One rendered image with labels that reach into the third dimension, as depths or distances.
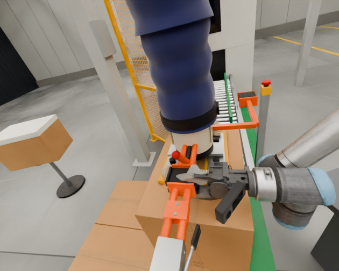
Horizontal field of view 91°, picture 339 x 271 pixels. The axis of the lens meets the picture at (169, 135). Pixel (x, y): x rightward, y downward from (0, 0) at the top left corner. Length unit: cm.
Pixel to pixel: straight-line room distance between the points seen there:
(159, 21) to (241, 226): 61
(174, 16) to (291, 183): 49
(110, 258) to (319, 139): 120
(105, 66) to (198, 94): 150
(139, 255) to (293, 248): 118
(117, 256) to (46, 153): 142
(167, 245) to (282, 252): 141
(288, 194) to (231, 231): 21
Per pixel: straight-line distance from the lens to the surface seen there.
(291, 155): 65
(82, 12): 195
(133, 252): 124
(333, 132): 63
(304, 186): 52
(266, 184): 50
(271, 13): 1031
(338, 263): 164
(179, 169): 56
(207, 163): 74
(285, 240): 182
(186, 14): 50
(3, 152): 250
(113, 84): 197
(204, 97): 57
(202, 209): 63
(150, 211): 67
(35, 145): 225
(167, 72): 52
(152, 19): 51
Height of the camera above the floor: 161
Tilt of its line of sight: 34 degrees down
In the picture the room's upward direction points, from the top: 15 degrees counter-clockwise
